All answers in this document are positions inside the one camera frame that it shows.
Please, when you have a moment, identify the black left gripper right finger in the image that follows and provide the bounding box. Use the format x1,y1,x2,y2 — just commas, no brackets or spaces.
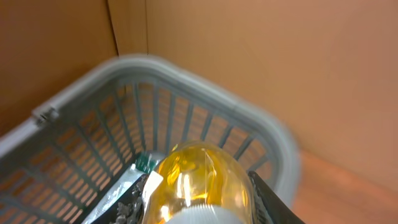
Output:
248,171,304,224

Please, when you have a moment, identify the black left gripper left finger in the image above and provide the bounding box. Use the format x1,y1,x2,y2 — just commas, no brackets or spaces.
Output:
89,174,148,224

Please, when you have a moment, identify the green 3M gloves package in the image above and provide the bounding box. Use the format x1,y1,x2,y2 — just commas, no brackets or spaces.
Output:
82,151,166,224

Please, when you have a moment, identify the yellow oil bottle silver cap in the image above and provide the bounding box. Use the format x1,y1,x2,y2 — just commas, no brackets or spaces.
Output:
142,141,256,223

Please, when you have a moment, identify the grey plastic shopping basket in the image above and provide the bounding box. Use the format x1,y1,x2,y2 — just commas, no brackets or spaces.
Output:
1,55,300,223

